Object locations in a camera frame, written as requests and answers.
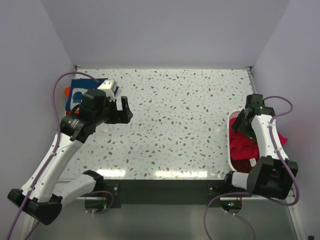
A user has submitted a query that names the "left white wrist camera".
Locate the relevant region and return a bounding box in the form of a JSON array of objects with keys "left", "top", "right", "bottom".
[{"left": 97, "top": 79, "right": 119, "bottom": 101}]

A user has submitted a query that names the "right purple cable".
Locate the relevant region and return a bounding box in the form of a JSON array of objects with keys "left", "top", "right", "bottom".
[{"left": 202, "top": 96, "right": 301, "bottom": 240}]

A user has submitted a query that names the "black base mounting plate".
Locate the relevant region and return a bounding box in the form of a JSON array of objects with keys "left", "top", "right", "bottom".
[{"left": 81, "top": 177, "right": 245, "bottom": 210}]

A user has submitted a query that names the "dark red t shirt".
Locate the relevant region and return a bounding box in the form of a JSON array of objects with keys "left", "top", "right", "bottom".
[{"left": 231, "top": 158, "right": 257, "bottom": 173}]

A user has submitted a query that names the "white laundry basket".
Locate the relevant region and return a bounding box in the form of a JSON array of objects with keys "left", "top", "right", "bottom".
[{"left": 226, "top": 110, "right": 258, "bottom": 175}]

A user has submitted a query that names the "folded orange t shirt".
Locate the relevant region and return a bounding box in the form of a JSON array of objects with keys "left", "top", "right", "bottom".
[{"left": 64, "top": 86, "right": 83, "bottom": 115}]

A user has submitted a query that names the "pink t shirt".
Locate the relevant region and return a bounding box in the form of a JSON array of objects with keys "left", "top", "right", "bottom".
[{"left": 229, "top": 114, "right": 289, "bottom": 160}]

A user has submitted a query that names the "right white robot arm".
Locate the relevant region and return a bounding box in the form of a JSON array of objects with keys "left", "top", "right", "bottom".
[{"left": 221, "top": 93, "right": 300, "bottom": 204}]

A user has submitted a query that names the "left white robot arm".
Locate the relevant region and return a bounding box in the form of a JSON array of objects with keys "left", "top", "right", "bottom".
[{"left": 7, "top": 89, "right": 133, "bottom": 225}]

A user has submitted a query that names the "folded blue t shirt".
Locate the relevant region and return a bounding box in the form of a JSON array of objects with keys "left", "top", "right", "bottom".
[{"left": 70, "top": 78, "right": 108, "bottom": 102}]

